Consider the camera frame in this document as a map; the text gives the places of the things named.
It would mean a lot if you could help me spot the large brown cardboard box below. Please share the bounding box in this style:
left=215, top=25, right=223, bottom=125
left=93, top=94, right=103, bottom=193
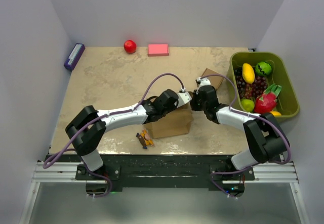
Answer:
left=144, top=103, right=193, bottom=139

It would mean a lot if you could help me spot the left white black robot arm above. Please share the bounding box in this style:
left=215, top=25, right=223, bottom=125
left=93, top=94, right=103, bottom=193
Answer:
left=65, top=89, right=191, bottom=180

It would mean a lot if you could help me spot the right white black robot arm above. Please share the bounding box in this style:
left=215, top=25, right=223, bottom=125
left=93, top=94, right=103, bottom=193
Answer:
left=190, top=85, right=291, bottom=180

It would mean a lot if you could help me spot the small folded cardboard box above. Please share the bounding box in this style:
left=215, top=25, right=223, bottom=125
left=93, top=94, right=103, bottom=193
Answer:
left=201, top=68, right=224, bottom=89

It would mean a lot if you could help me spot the pink rectangular box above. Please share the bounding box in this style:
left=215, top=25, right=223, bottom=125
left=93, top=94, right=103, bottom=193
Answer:
left=147, top=44, right=169, bottom=57

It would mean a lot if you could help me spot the purple blue box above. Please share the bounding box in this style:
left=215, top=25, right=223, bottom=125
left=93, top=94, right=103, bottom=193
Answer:
left=64, top=43, right=86, bottom=71

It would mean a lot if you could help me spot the small snack wrapper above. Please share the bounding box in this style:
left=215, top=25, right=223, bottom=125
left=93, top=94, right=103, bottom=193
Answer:
left=136, top=129, right=154, bottom=150

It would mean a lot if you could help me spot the purple grapes bunch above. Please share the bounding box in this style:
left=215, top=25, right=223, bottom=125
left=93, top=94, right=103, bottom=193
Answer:
left=234, top=68, right=268, bottom=100

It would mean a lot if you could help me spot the yellow mango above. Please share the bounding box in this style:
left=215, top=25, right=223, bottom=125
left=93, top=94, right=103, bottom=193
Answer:
left=242, top=63, right=255, bottom=84

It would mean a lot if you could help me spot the red dragon fruit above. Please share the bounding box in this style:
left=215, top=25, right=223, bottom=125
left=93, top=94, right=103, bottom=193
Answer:
left=254, top=84, right=282, bottom=114

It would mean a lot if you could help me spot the green round fruit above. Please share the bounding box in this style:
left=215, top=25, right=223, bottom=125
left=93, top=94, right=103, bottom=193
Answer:
left=255, top=61, right=272, bottom=76

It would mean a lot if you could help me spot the red apple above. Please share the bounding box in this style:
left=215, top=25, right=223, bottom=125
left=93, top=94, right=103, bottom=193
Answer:
left=124, top=40, right=137, bottom=54

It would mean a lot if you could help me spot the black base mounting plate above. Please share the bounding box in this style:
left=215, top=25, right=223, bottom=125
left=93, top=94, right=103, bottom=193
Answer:
left=54, top=154, right=255, bottom=197

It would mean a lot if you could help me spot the olive green plastic bin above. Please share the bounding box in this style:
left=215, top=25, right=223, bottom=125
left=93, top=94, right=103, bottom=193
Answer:
left=226, top=52, right=300, bottom=123

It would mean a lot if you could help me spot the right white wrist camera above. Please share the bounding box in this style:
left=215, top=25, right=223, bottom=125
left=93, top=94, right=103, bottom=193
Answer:
left=195, top=77, right=211, bottom=88

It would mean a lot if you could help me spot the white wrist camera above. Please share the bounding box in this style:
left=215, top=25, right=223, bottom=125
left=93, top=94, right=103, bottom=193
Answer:
left=175, top=88, right=192, bottom=108
left=195, top=77, right=211, bottom=88

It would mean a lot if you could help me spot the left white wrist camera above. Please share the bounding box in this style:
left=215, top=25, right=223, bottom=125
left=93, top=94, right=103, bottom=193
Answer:
left=175, top=88, right=192, bottom=108

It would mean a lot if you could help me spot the aluminium rail frame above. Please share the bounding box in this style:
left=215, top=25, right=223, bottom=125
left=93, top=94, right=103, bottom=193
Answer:
left=21, top=149, right=310, bottom=223

